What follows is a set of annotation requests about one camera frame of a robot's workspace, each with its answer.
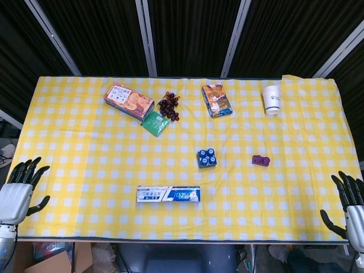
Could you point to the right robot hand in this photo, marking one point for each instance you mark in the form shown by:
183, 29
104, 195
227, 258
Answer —
352, 210

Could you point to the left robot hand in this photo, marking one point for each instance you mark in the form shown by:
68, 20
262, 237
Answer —
15, 196

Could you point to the purple toy block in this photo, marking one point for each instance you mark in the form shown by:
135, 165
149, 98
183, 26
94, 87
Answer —
260, 160

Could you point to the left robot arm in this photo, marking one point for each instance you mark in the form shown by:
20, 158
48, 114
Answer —
5, 244

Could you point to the blue 2x2 toy brick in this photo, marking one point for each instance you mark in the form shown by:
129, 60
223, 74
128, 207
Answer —
207, 157

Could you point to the cardboard box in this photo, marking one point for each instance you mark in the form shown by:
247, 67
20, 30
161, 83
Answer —
57, 260

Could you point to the white paper cup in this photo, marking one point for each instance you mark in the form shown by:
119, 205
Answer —
272, 99

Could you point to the orange biscuit box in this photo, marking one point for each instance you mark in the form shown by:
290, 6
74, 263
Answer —
128, 100

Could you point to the toothpaste box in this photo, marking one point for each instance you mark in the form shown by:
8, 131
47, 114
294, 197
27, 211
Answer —
169, 194

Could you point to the green gum box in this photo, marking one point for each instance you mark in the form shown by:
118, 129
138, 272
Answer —
156, 123

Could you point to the yellow checkered tablecloth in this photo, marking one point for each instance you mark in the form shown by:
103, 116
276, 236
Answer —
182, 182

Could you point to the dark blue chair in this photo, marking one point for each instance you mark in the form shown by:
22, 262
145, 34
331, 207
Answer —
177, 258

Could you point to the orange and blue snack box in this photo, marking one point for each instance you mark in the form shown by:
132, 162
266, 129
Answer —
217, 100

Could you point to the bunch of dark grapes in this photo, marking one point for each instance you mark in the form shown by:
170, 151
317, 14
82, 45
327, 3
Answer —
168, 106

